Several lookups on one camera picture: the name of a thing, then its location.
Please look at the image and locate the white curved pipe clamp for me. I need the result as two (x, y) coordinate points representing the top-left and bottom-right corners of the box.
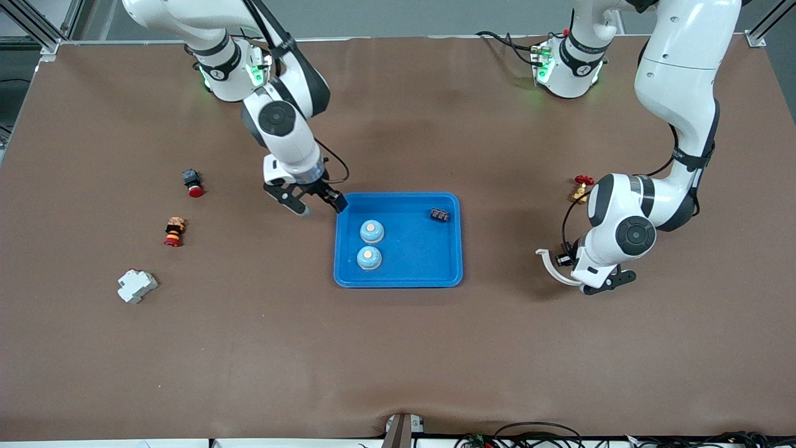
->
(535, 248), (584, 287)

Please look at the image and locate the blue plastic tray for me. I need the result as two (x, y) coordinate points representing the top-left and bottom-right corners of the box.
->
(333, 192), (464, 289)

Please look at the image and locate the brown table mat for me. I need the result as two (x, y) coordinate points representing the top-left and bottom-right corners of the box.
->
(0, 34), (796, 439)

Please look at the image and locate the white circuit breaker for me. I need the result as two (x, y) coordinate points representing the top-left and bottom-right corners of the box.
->
(117, 268), (159, 305)

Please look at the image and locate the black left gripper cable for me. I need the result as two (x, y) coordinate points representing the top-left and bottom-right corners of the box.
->
(562, 121), (682, 251)

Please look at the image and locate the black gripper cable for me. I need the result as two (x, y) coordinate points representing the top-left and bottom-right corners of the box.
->
(562, 121), (682, 251)
(246, 0), (350, 185)

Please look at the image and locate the brass valve with red handle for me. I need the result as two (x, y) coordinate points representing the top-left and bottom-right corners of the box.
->
(568, 175), (595, 205)

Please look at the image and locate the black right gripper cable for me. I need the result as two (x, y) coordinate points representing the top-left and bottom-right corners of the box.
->
(246, 0), (350, 185)

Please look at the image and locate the black cable bundle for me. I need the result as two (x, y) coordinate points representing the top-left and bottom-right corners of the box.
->
(625, 431), (796, 448)
(454, 422), (585, 448)

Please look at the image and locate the black arm base cable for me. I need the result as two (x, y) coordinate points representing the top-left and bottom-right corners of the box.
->
(476, 30), (537, 68)

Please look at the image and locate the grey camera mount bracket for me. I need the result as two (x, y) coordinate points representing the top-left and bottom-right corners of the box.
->
(381, 413), (425, 448)

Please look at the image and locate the aluminium frame post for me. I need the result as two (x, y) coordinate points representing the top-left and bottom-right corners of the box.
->
(0, 0), (85, 61)
(746, 0), (796, 48)

